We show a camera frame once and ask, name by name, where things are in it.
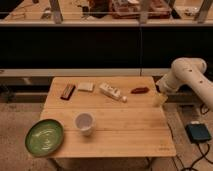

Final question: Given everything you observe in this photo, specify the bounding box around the dark brown rectangular bar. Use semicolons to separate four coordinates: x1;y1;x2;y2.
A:
61;84;75;100

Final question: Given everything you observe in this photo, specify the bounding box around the white bottle lying down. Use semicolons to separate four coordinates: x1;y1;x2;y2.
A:
99;83;127;102

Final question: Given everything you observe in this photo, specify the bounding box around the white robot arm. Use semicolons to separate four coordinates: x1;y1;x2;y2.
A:
156;57;213;111

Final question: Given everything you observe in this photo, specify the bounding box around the black cable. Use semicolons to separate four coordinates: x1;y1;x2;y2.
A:
166;103;213;171

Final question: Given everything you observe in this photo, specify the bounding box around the red pepper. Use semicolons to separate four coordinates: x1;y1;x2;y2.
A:
131;87;149;94

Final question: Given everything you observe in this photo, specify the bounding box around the green plate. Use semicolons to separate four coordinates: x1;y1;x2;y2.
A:
25;119;64;157

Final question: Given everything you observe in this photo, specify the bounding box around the white ceramic cup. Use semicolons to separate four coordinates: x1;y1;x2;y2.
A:
74;113;95;136

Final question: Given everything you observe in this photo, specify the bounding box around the beige sponge block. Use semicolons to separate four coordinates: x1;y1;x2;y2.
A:
77;82;94;92

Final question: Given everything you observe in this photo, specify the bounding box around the wooden folding table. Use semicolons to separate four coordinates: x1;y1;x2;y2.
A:
40;77;176;159

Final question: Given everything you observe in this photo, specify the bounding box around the black foot pedal box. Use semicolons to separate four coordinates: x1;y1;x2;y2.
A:
185;123;212;143

